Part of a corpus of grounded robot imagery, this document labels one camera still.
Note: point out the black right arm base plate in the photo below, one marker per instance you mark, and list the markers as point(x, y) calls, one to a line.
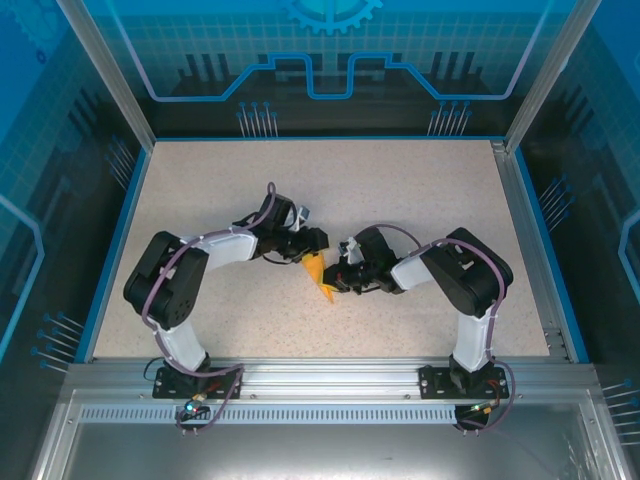
point(432, 382)

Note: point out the aluminium side rail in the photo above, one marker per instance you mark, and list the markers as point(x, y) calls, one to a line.
point(525, 240)

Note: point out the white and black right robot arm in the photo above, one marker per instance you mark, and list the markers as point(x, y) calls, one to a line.
point(475, 275)

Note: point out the black electronics box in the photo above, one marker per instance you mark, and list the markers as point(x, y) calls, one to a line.
point(325, 380)

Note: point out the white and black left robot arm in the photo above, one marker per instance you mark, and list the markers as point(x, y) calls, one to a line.
point(170, 285)

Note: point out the aluminium frame post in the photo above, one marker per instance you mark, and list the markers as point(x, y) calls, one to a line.
point(550, 75)
point(105, 75)

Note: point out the orange paper sheet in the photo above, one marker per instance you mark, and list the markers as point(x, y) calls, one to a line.
point(315, 267)

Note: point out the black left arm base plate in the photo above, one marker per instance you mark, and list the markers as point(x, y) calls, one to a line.
point(167, 386)

